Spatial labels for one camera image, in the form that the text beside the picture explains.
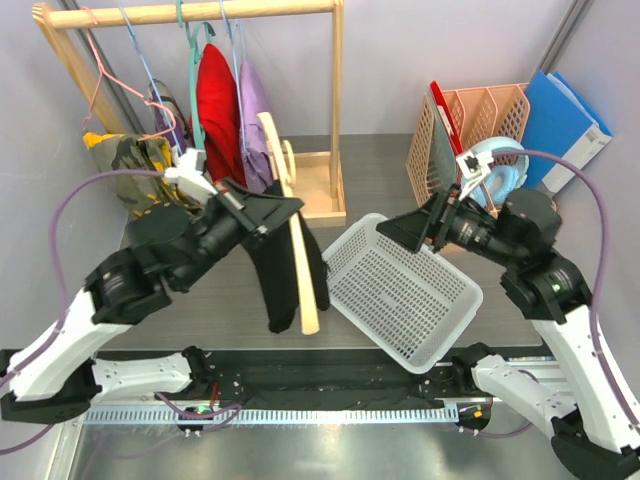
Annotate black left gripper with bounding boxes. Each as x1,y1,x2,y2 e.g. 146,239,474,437
173,178,303,292

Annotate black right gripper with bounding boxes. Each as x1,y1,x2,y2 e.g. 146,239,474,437
376,183,522,268

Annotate black trousers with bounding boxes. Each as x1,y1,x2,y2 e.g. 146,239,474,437
242,179,331,335

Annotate beige wooden hanger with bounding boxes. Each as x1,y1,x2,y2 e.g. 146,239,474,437
257,112,320,335

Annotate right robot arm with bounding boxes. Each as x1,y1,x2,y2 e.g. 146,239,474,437
376,187,639,479

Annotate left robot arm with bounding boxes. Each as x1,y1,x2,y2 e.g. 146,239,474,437
1,168,304,425

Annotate teal plastic hanger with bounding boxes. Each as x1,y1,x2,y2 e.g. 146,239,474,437
176,0,216,150

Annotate wooden clothes rack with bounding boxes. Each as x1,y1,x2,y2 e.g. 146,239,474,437
32,1,346,227

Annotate white plastic mesh basket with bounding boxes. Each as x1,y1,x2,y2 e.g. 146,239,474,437
323,213,483,374

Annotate light blue headphones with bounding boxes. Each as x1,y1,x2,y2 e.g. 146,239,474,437
471,136,529,206

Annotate red folder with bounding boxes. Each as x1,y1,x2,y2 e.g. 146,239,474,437
430,81,464,156

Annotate peach plastic file organizer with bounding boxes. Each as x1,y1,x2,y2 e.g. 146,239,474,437
406,83,530,205

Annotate red garment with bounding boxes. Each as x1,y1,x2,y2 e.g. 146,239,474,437
196,43,247,187

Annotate blue binder folder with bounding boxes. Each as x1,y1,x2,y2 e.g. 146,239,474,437
521,71,612,169

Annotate camouflage garment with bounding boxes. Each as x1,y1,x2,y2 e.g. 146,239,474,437
83,132,201,216

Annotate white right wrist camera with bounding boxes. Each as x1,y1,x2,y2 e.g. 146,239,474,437
456,150,494,201

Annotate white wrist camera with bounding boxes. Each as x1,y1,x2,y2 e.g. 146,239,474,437
164,148,218,204
456,150,494,201

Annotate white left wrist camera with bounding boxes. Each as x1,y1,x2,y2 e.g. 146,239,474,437
164,148,218,204

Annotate light blue wire hanger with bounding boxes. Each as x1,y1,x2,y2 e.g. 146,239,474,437
219,0,247,153

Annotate pink wire hanger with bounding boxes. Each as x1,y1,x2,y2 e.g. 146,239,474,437
80,5,177,141

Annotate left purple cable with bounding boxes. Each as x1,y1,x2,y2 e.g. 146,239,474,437
0,168,244,454

